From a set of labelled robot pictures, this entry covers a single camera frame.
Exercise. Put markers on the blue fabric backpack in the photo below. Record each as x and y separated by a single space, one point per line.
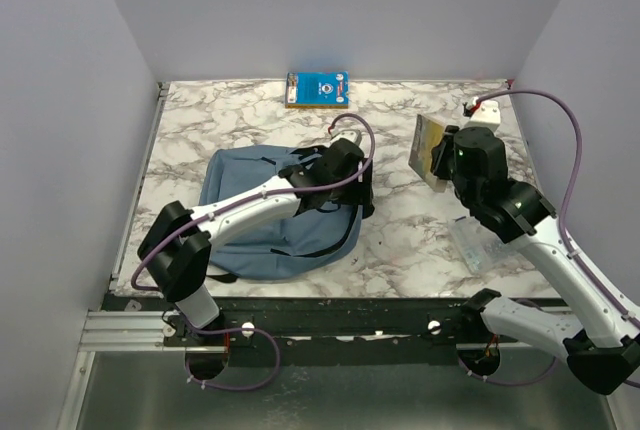
285 248

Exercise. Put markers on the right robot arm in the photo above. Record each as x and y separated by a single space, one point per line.
599 340

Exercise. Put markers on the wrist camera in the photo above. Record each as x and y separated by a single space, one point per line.
484 114
353 136

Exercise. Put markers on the teal cover paperback book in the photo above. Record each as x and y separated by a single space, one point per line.
428 133

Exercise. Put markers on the aluminium rail frame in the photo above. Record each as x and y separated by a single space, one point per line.
122 381

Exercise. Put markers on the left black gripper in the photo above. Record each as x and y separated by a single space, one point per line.
360 193

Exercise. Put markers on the clear plastic screw box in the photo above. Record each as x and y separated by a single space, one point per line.
480 249

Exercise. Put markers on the black mounting base plate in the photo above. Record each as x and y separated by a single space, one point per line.
320 331

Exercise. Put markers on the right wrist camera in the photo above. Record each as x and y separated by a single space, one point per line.
484 114

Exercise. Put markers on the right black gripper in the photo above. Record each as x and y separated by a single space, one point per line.
441 151

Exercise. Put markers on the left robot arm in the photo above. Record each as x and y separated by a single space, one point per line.
265 213

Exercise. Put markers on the blue box book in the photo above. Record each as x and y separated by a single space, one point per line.
317 90

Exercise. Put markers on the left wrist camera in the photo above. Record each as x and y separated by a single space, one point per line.
353 136

